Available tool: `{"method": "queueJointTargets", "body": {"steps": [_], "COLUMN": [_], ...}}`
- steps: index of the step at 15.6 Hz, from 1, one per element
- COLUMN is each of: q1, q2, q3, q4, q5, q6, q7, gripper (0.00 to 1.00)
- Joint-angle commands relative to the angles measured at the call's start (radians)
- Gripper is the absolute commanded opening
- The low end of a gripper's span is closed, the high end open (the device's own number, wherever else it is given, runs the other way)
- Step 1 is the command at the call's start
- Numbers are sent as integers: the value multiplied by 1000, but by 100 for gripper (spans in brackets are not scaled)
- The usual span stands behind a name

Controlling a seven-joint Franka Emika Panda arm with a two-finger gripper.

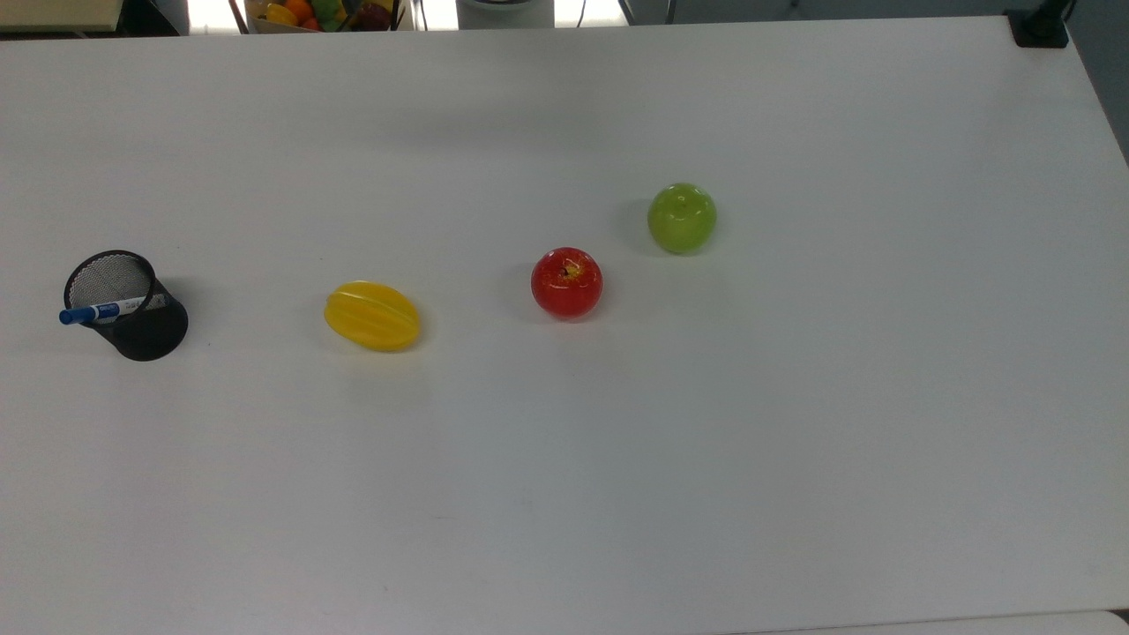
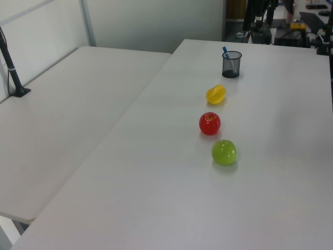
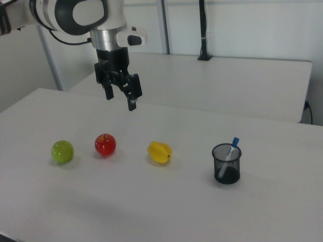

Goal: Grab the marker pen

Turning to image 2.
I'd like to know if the blue and white marker pen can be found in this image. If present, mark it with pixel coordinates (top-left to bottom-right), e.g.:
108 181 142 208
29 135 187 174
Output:
222 46 238 76

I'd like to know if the black equipment box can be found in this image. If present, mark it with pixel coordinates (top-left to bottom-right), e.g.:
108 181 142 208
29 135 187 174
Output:
274 27 311 48

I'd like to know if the green toy apple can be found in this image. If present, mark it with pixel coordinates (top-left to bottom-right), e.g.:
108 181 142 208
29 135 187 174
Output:
211 139 238 166

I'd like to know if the black stand equipment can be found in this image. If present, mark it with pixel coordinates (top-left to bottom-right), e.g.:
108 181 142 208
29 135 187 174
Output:
242 0 277 45

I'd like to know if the black camera pole with base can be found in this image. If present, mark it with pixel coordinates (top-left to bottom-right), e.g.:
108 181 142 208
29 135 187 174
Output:
0 26 32 98

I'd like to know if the brown wooden cabinet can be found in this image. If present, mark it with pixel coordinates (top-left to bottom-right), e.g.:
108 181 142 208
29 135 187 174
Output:
225 0 248 19

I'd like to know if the black clamp pole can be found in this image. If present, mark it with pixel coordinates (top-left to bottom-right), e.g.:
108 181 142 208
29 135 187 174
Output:
315 22 333 56

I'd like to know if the yellow toy starfruit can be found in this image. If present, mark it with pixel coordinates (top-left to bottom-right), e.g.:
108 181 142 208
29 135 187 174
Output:
206 83 227 105

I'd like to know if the black keyboard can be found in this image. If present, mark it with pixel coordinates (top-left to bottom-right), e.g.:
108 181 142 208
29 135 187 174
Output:
299 11 325 35

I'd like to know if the red toy apple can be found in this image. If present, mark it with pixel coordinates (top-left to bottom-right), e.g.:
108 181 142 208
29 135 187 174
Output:
199 111 222 136

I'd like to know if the black mesh pen cup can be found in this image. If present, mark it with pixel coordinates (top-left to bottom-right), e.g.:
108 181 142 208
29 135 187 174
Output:
221 51 243 78

